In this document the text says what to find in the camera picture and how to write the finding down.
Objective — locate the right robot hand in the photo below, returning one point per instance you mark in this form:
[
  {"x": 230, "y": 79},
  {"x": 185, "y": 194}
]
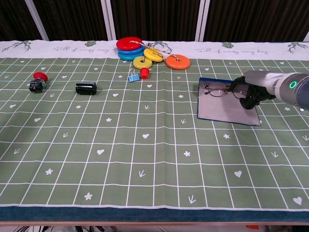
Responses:
[{"x": 260, "y": 79}]

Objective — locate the black-framed eyeglasses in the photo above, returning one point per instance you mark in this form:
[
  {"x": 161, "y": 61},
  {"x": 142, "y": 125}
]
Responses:
[{"x": 218, "y": 90}]

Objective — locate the blue glasses case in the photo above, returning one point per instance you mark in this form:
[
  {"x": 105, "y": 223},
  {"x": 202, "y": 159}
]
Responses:
[{"x": 217, "y": 108}]

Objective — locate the small red cup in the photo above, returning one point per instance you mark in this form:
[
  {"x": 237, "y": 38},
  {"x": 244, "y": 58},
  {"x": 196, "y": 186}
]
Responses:
[{"x": 144, "y": 73}]

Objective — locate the blue binder clip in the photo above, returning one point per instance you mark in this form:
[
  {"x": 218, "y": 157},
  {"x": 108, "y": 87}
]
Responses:
[{"x": 134, "y": 78}]

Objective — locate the green checked tablecloth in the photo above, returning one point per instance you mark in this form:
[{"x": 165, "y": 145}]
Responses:
[{"x": 120, "y": 149}]

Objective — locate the black ferrite clamp block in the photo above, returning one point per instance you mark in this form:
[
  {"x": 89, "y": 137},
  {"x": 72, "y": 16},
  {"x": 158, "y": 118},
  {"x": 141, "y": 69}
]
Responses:
[{"x": 85, "y": 89}]

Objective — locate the dark blue table underlay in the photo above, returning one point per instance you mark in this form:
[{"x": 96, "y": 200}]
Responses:
[{"x": 144, "y": 214}]

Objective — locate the red emergency stop button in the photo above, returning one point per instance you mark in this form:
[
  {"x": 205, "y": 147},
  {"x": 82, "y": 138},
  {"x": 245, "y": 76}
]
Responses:
[{"x": 39, "y": 76}]

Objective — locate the white partition post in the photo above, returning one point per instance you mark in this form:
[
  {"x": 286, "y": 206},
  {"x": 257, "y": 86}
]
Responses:
[
  {"x": 306, "y": 37},
  {"x": 202, "y": 20},
  {"x": 36, "y": 20},
  {"x": 107, "y": 20}
]

